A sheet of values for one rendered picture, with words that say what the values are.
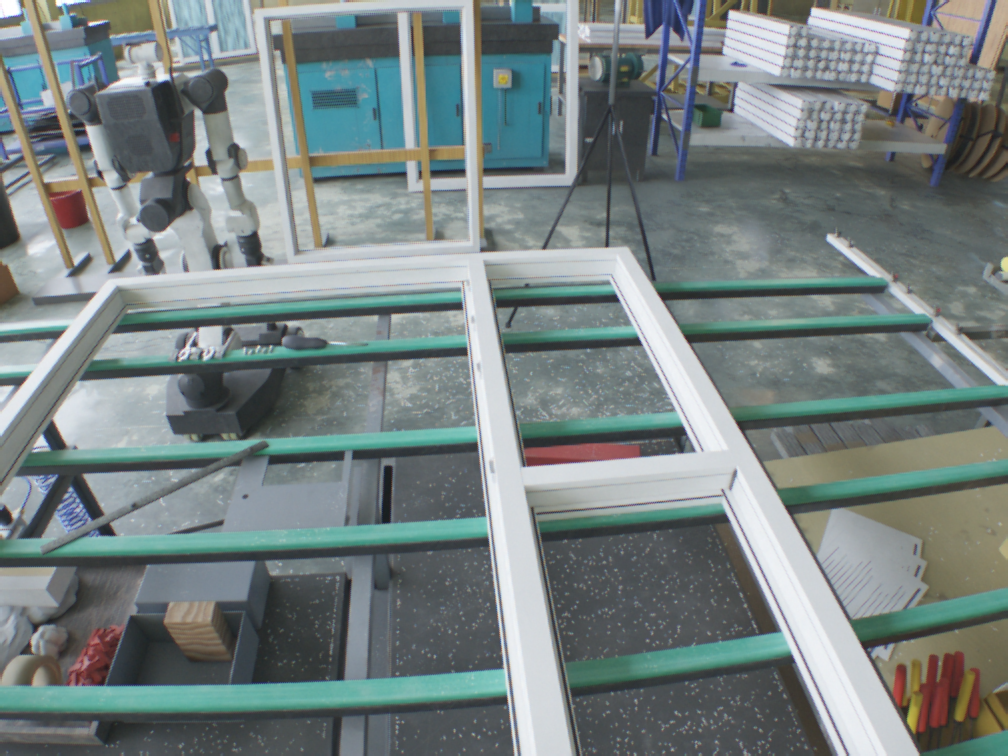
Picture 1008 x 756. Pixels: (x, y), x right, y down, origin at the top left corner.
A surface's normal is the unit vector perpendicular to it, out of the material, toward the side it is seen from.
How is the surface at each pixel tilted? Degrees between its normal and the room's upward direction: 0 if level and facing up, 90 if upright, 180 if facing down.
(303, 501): 0
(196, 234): 100
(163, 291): 90
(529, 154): 90
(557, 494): 90
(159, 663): 0
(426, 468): 0
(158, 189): 45
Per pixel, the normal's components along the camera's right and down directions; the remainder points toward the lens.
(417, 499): 0.00, -0.81
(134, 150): 0.06, 0.78
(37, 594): 0.10, 0.59
